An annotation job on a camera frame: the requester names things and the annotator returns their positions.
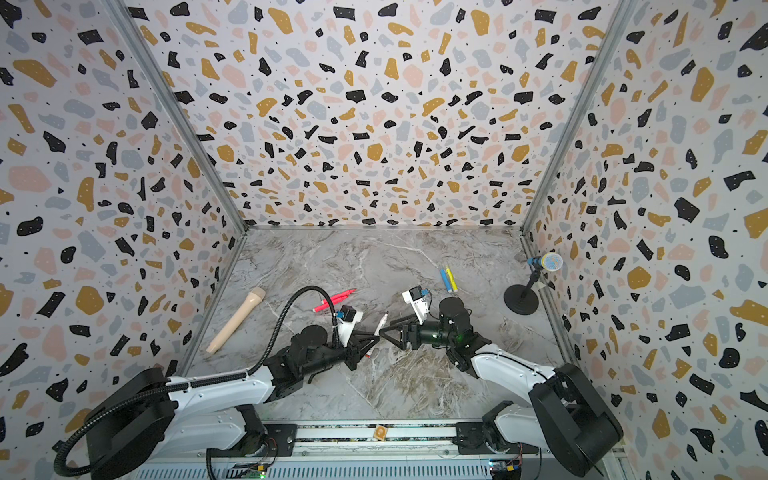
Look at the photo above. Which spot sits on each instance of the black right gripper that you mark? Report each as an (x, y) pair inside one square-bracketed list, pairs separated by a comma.
[(412, 335)]

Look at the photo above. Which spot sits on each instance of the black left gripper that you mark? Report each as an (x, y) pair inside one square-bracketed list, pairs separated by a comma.
[(354, 349)]

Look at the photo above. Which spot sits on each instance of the blue highlighter pen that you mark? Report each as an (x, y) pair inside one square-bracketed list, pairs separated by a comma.
[(446, 280)]

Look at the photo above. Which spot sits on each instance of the yellow highlighter pen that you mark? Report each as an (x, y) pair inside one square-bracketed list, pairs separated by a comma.
[(451, 279)]

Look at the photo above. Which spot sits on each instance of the white marker pen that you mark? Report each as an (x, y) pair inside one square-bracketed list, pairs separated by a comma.
[(379, 326)]

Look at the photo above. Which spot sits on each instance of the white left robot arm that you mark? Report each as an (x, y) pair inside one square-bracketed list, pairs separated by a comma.
[(153, 415)]

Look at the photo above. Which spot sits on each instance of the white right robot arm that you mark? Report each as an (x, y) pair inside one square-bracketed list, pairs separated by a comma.
[(555, 409)]

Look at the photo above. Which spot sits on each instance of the pink highlighter pen lower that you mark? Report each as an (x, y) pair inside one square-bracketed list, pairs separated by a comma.
[(330, 303)]

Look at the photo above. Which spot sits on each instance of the pink highlighter pen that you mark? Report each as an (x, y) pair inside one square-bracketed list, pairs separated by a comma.
[(348, 293), (330, 303)]

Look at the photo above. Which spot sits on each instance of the pink highlighter pen upper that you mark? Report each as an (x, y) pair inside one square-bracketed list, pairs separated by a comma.
[(348, 293)]

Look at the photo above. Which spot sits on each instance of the small brown tag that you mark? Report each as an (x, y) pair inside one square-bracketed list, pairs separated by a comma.
[(380, 433)]

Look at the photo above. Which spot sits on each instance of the beige toy microphone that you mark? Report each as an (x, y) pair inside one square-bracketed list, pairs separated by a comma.
[(252, 300)]

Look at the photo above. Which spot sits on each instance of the blue toy microphone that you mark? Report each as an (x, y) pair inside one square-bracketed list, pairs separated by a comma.
[(550, 261)]

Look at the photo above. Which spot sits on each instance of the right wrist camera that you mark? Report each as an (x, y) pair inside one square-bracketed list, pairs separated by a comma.
[(417, 299)]

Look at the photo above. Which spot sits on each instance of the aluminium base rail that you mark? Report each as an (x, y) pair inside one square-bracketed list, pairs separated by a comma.
[(347, 450)]

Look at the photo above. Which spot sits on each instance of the aluminium corner post right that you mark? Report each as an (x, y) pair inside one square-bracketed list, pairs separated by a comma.
[(621, 16)]

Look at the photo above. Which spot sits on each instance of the aluminium corner post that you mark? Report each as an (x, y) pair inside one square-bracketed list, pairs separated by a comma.
[(621, 16), (121, 18)]

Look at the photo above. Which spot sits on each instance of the aluminium corner post left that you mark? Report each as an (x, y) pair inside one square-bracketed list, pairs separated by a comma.
[(121, 18)]

